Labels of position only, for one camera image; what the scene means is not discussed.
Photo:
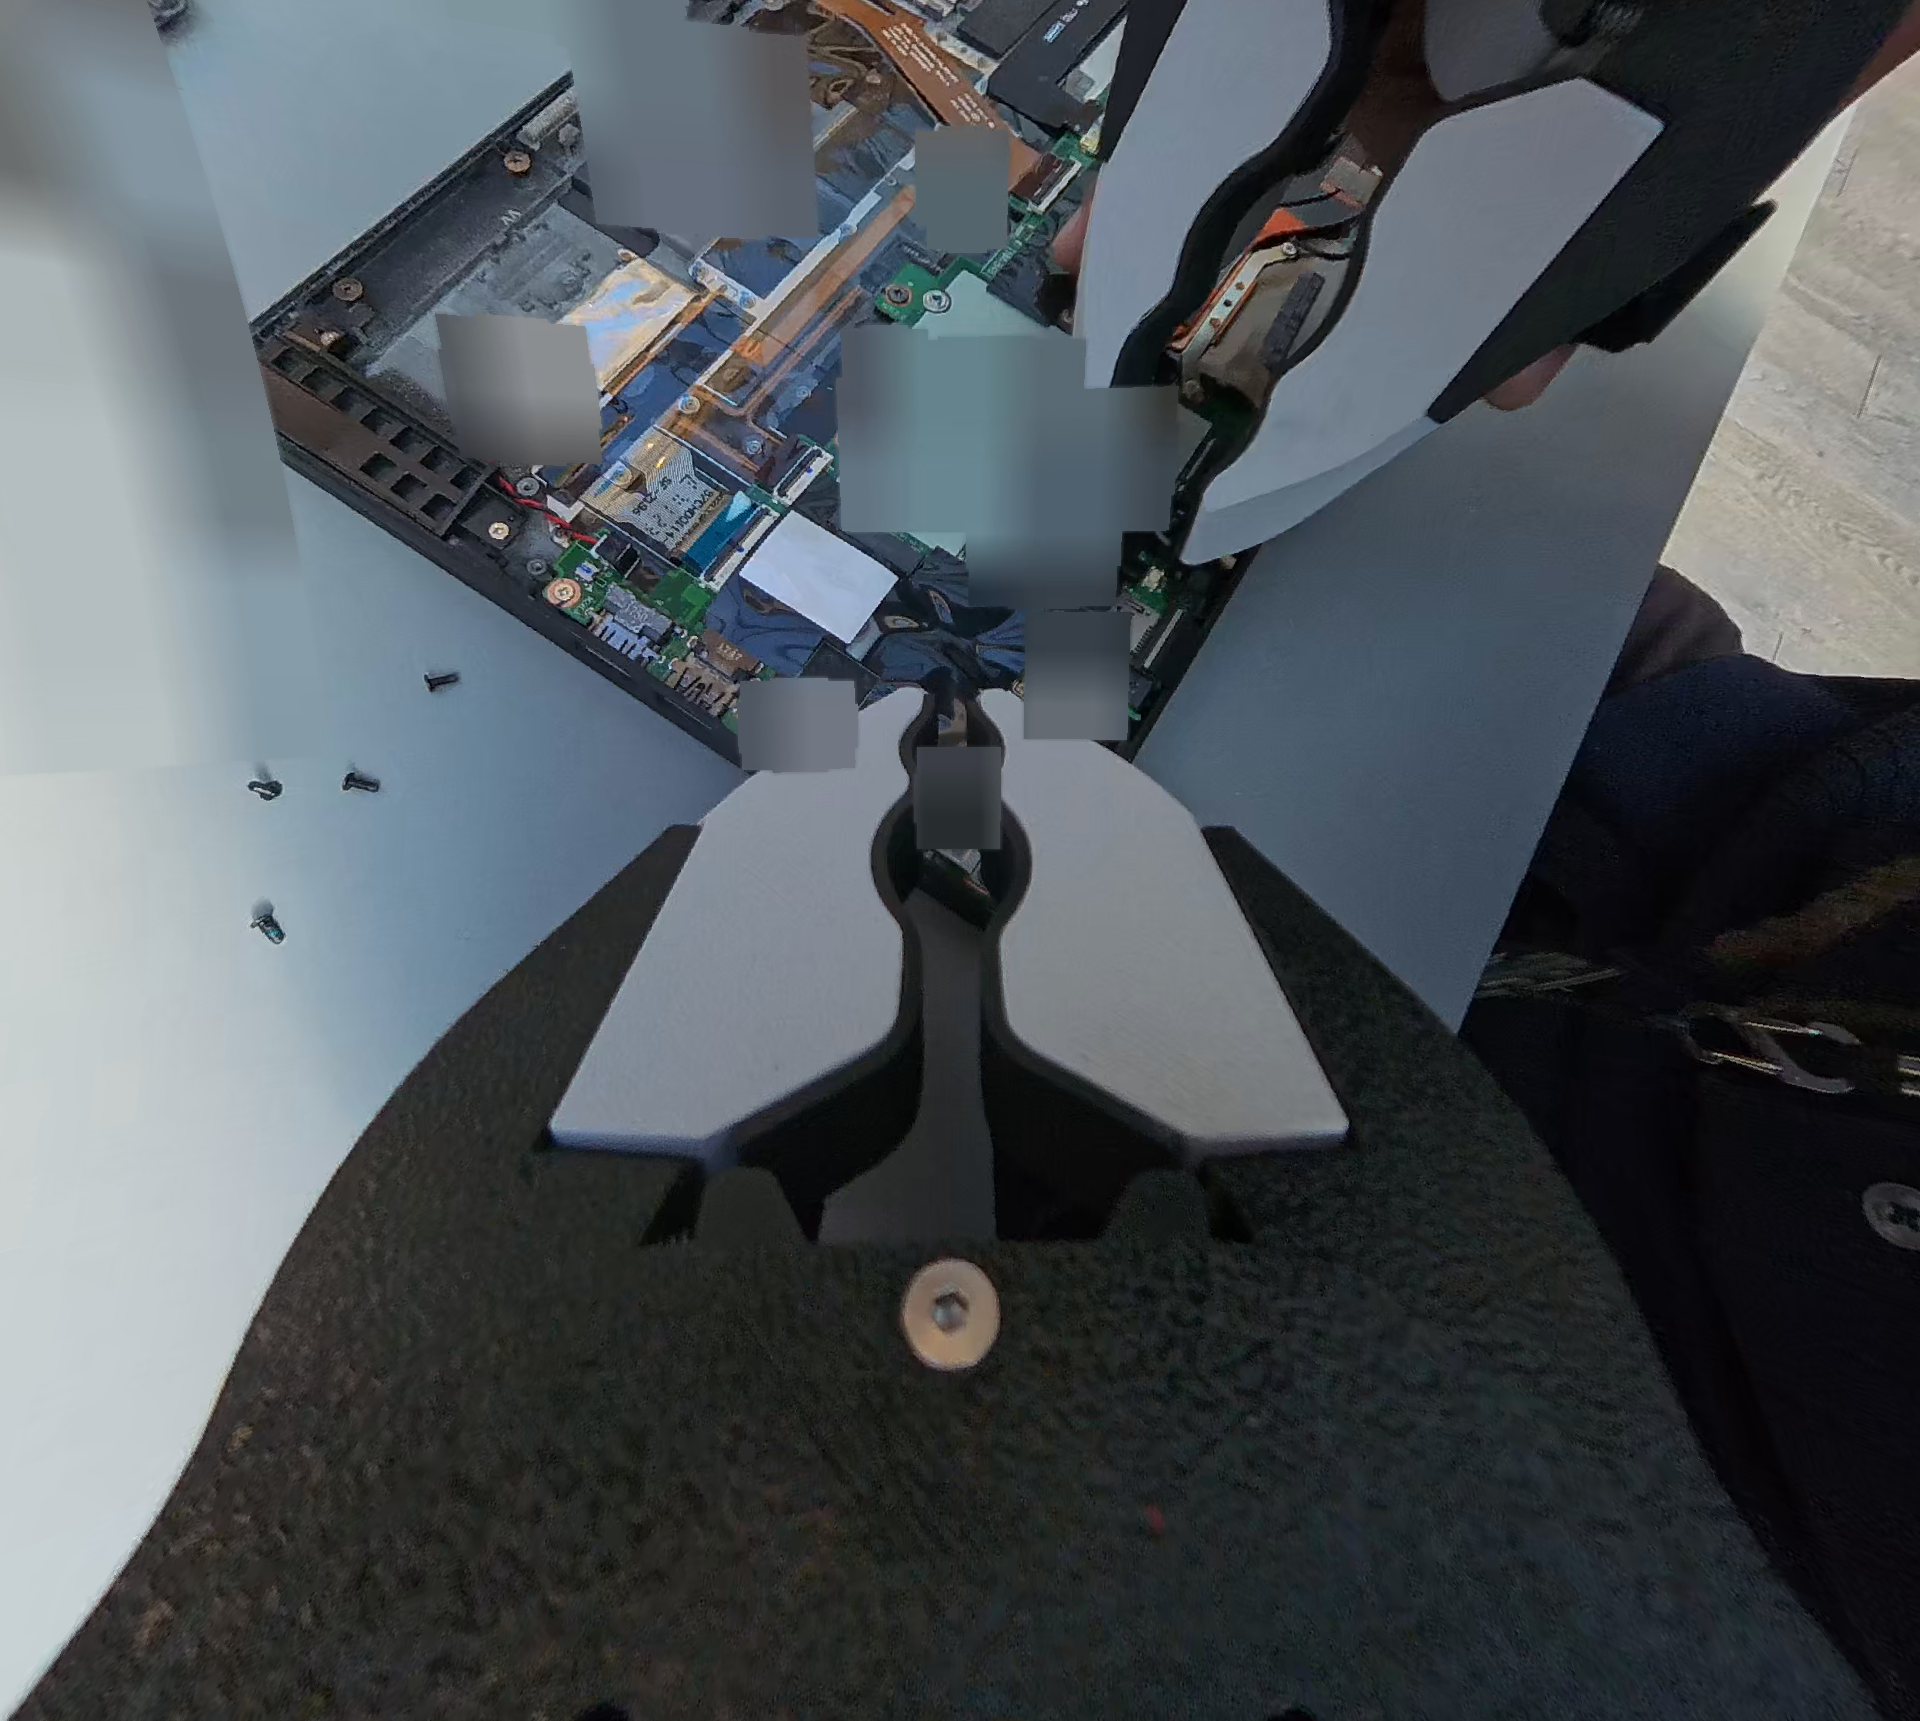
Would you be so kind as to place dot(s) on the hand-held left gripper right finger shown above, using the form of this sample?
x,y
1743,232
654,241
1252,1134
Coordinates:
x,y
1170,970

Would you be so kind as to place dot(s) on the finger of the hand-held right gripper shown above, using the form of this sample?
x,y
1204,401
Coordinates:
x,y
1199,70
1499,236

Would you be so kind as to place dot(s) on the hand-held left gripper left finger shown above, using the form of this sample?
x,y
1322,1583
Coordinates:
x,y
750,970

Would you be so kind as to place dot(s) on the black laptop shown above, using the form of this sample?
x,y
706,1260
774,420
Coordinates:
x,y
495,236

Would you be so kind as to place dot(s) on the white desk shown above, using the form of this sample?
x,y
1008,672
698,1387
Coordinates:
x,y
1425,700

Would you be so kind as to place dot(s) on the person's right hand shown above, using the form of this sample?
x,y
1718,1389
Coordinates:
x,y
1530,382

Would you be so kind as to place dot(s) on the person's dark clothing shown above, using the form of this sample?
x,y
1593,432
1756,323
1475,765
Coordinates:
x,y
1724,850

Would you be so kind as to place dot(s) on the metal carabiner clip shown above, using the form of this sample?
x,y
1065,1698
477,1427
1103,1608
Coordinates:
x,y
1747,1064

